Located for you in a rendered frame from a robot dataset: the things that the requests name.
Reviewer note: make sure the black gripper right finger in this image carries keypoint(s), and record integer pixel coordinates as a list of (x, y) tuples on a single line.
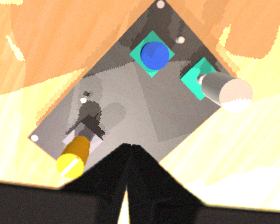
[(154, 196)]

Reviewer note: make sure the grey circuit board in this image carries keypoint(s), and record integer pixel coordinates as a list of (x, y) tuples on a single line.
[(137, 93)]

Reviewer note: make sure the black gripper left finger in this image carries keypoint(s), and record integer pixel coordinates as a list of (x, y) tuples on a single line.
[(94, 197)]

